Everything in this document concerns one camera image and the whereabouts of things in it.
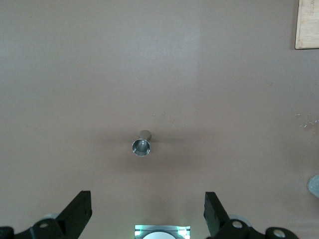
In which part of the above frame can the wooden cutting board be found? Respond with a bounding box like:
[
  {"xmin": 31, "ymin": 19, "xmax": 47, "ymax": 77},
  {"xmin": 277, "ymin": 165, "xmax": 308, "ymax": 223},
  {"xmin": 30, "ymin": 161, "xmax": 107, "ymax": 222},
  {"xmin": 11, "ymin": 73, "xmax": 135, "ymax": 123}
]
[{"xmin": 295, "ymin": 0, "xmax": 319, "ymax": 50}]

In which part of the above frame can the green sleeved glass bottle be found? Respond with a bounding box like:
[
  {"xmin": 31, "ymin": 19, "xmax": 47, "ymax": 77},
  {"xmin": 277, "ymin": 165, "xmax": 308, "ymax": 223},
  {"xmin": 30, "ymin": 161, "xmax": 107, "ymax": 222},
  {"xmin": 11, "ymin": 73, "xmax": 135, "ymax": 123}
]
[{"xmin": 308, "ymin": 175, "xmax": 319, "ymax": 197}]

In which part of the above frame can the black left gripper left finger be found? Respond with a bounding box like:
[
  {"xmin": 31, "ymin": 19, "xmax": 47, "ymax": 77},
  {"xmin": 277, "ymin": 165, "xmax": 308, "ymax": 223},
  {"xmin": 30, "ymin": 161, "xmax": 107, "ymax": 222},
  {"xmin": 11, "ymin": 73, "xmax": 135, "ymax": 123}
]
[{"xmin": 0, "ymin": 190, "xmax": 93, "ymax": 239}]

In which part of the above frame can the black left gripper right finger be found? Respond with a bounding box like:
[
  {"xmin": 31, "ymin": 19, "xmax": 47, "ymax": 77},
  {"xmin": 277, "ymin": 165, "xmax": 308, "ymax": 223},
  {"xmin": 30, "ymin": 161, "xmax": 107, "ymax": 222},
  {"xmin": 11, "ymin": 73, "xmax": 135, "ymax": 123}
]
[{"xmin": 204, "ymin": 191, "xmax": 300, "ymax": 239}]

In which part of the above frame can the steel double jigger cup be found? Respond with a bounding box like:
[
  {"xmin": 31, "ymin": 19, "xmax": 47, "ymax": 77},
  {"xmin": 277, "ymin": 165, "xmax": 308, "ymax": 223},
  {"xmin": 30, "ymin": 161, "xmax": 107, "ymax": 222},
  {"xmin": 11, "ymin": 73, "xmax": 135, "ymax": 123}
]
[{"xmin": 131, "ymin": 129, "xmax": 153, "ymax": 158}]

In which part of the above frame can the brown table cover sheet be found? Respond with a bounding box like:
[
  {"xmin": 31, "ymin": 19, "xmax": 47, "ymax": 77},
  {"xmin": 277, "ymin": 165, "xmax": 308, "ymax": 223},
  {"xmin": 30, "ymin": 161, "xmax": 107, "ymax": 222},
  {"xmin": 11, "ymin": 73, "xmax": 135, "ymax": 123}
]
[{"xmin": 0, "ymin": 0, "xmax": 319, "ymax": 239}]

